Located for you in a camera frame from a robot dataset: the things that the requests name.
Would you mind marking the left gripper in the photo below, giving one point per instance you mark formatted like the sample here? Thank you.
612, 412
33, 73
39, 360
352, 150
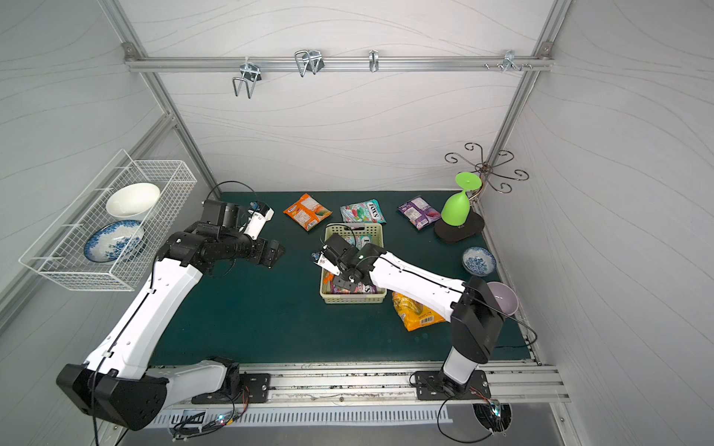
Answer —
262, 252

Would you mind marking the white bowl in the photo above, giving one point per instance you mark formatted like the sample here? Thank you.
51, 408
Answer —
133, 202

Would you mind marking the blue floral small bowl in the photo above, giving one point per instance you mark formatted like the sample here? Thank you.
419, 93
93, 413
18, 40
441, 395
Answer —
478, 261

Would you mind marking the metal hook right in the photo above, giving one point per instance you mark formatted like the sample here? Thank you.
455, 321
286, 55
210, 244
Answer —
509, 63

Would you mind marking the lilac bowl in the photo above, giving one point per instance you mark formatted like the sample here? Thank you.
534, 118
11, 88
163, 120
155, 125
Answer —
507, 299

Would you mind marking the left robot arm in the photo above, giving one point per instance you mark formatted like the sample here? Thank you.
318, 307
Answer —
115, 382

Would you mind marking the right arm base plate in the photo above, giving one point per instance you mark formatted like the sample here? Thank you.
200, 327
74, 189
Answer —
436, 386

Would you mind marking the purple berries candy bag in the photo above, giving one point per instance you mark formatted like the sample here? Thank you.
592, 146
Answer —
338, 286

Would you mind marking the blue floral plate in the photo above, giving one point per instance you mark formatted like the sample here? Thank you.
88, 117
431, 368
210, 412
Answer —
121, 239

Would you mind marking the yellow orange candy bag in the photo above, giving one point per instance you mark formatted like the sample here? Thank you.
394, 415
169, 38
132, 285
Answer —
413, 315

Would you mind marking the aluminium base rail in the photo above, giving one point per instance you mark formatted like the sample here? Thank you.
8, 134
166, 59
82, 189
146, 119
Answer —
301, 384

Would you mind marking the metal single hook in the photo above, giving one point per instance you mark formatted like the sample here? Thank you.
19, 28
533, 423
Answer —
373, 60

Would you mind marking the orange fruits candy bag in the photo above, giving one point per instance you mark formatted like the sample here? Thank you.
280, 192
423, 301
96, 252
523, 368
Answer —
307, 212

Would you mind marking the aluminium top rail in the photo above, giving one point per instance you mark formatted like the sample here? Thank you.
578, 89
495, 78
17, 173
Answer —
269, 65

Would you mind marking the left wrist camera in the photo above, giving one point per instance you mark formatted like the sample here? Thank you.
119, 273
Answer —
226, 219

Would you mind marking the metal double hook middle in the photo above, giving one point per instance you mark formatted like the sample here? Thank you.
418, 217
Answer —
309, 60

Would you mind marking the metal double hook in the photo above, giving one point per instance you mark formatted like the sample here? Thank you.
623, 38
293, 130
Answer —
247, 79
309, 60

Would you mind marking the green plastic wine glass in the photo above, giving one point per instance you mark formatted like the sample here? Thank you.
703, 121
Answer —
457, 207

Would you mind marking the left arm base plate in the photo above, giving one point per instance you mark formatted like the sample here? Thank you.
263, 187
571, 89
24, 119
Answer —
253, 387

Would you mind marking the teal mint blossom candy bag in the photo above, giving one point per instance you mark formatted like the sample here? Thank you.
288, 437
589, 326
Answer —
358, 241

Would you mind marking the light green plastic basket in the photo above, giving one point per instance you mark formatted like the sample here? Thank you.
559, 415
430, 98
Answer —
372, 229

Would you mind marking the black metal cup stand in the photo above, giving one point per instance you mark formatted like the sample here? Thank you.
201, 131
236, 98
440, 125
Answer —
486, 170

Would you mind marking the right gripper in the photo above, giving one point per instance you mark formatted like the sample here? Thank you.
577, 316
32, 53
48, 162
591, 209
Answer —
337, 258

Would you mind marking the mint blossom candy bag front-up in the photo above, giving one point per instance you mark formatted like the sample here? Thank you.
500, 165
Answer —
364, 212

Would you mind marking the white wire wall basket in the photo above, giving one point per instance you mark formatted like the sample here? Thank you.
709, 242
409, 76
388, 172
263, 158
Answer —
58, 253

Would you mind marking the metal double hook left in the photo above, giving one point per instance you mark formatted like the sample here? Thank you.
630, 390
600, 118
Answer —
247, 79

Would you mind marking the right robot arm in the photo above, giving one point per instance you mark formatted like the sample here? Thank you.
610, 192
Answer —
475, 316

